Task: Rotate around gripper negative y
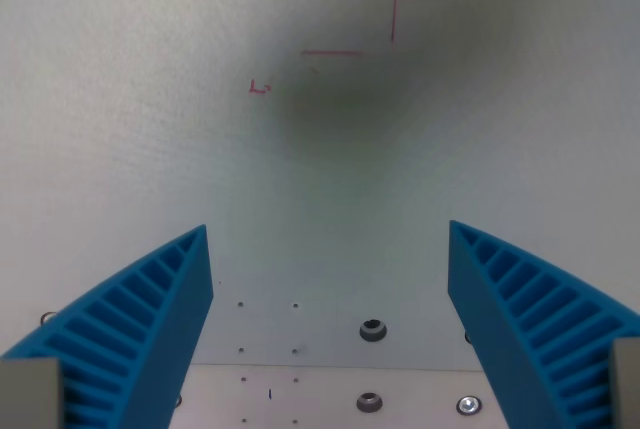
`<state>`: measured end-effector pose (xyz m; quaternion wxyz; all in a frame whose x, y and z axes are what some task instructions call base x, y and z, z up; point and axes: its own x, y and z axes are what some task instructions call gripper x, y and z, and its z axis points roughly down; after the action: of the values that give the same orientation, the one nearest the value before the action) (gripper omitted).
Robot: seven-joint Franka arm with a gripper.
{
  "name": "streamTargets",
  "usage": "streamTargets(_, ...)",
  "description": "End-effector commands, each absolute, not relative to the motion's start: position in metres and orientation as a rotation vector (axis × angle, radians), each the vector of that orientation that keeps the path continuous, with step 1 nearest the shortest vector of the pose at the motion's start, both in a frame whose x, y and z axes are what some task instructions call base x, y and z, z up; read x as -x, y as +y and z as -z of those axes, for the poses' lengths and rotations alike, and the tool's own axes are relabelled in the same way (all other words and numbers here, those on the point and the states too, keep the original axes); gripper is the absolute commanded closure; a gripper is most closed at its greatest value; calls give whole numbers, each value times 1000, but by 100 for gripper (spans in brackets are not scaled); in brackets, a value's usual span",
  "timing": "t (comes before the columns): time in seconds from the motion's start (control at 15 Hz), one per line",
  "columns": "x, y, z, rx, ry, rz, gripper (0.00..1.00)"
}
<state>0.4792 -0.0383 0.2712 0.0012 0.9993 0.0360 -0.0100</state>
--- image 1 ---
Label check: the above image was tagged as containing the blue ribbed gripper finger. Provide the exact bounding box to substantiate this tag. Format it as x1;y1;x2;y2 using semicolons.
0;224;215;429
447;220;640;429

